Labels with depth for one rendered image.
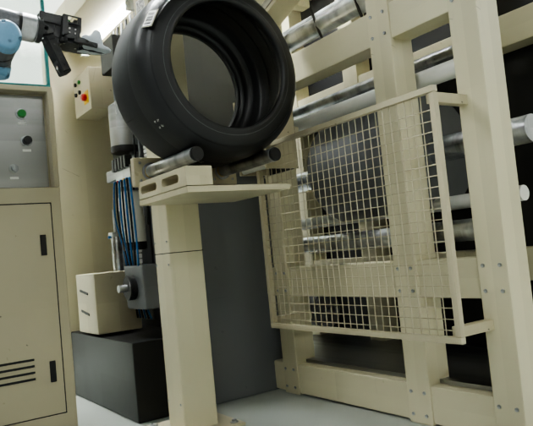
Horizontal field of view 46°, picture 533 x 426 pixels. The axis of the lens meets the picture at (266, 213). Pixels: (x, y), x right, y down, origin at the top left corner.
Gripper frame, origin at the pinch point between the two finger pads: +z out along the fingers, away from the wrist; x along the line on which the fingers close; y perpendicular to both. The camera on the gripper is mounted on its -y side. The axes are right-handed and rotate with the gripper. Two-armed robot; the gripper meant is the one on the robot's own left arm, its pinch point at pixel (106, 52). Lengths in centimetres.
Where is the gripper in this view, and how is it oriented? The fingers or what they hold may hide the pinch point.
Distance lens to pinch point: 195.0
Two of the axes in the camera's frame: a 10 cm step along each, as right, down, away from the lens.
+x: -5.5, 1.0, 8.3
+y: 0.1, -9.9, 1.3
